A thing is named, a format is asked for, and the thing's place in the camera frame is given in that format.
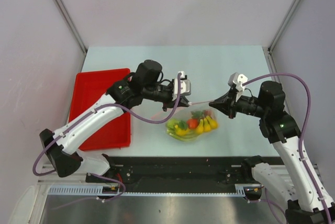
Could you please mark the small single yellow banana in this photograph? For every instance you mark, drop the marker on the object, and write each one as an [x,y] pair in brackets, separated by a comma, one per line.
[180,131]

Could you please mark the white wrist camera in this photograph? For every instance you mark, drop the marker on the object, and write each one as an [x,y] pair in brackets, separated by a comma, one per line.
[237,81]
[185,85]

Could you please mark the orange carrot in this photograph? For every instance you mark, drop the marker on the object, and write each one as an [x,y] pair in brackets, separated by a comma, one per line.
[193,123]

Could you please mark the red strawberries with leaves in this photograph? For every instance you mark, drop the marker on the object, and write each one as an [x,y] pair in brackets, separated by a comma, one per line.
[198,114]

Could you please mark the clear zip top bag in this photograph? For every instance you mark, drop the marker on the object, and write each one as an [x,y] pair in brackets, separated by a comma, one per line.
[184,113]

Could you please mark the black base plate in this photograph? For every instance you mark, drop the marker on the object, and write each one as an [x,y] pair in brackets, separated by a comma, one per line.
[181,174]

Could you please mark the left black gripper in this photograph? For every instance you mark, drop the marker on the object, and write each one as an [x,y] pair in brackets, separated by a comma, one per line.
[169,103]

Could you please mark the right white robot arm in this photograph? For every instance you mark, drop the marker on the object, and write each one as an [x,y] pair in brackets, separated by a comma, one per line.
[305,199]

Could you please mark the green cucumber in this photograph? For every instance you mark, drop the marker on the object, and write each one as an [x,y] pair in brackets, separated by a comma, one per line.
[173,124]

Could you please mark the white slotted cable duct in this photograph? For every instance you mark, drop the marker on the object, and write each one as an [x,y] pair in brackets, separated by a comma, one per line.
[97,190]

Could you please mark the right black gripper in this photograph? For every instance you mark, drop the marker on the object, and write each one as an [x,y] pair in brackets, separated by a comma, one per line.
[227,103]

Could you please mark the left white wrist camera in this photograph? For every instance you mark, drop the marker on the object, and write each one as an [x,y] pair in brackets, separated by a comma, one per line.
[185,85]

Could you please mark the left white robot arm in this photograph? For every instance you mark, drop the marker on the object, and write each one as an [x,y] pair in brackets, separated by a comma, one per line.
[61,153]

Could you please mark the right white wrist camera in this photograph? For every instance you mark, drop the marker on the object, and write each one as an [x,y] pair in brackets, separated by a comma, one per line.
[237,81]

